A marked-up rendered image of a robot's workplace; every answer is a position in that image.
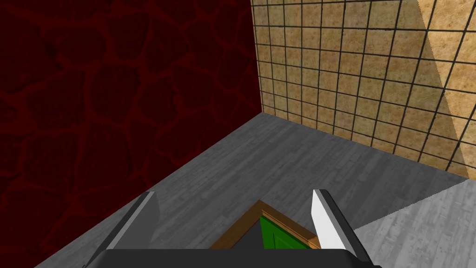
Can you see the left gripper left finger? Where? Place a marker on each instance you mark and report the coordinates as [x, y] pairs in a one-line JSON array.
[[138, 222]]

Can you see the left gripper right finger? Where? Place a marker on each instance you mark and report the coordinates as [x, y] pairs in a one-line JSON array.
[[331, 223]]

